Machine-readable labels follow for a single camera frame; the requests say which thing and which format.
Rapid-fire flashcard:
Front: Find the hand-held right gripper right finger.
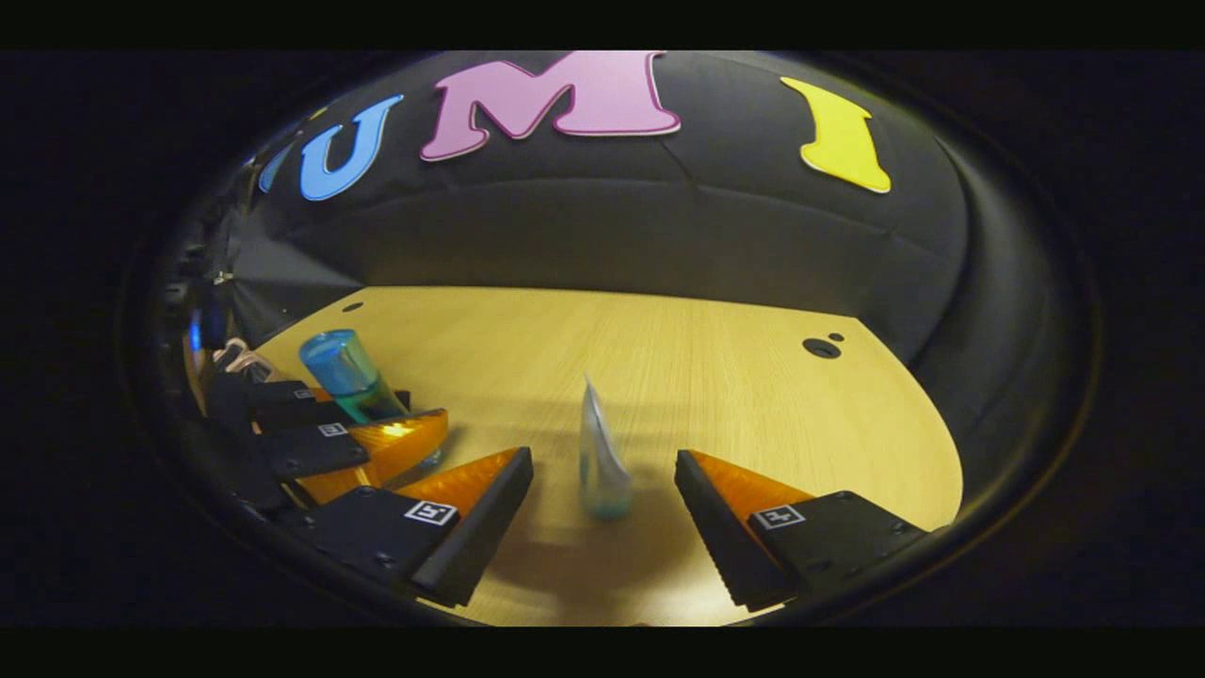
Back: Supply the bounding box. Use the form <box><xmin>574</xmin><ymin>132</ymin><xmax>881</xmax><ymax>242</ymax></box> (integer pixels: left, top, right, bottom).
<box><xmin>674</xmin><ymin>449</ymin><xmax>930</xmax><ymax>611</ymax></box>

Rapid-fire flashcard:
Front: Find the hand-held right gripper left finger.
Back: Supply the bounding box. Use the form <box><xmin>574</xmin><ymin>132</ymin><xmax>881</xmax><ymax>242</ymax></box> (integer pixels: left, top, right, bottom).
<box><xmin>282</xmin><ymin>446</ymin><xmax>535</xmax><ymax>609</ymax></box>

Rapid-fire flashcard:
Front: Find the clear blue bottle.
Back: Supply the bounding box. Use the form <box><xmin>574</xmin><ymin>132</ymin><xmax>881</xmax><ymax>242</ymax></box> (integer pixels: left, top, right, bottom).
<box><xmin>298</xmin><ymin>329</ymin><xmax>412</xmax><ymax>425</ymax></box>

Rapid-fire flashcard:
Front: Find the white tube with teal cap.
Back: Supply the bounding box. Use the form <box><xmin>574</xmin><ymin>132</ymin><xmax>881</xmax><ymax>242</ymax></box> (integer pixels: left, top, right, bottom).
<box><xmin>578</xmin><ymin>375</ymin><xmax>634</xmax><ymax>521</ymax></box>

